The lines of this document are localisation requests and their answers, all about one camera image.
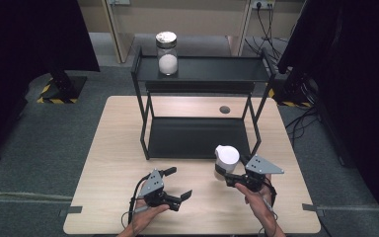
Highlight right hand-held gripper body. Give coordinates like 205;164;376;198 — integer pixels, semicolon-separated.
224;154;285;194

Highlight black metal two-tier rack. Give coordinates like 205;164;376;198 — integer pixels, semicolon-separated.
130;45;277;163

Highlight person's left hand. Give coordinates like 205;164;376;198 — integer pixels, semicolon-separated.
131;182;172;232

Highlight hand-held gripper cable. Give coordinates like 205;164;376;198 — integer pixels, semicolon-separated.
258;182;279;237
120;173;153;231

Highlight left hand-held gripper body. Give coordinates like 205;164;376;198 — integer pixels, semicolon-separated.
137;168;183;212

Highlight black stand base striped tape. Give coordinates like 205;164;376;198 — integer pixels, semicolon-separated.
266;72;314;109
36;69;89;106

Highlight grey floor tape strip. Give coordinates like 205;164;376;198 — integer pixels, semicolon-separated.
301;202;328;218
58;205;84;218

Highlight black curtain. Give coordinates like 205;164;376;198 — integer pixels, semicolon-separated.
0;0;101;170
276;0;379;233

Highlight person's right hand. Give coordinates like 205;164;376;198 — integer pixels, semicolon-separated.
234;174;278;229

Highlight glass jar with silver lid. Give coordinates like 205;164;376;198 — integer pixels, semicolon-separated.
154;31;180;77

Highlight white wall power socket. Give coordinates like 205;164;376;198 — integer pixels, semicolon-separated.
251;0;276;11

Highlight black floor cables bundle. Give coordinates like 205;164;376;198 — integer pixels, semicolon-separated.
284;103;321;147
244;2;292;62

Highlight left hand-held gripper cable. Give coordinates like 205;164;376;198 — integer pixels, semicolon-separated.
120;173;153;231

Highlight white lidded cup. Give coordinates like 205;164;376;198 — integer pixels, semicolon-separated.
213;144;241;182

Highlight right hand-held gripper cable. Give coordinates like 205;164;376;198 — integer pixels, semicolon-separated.
258;182;279;237

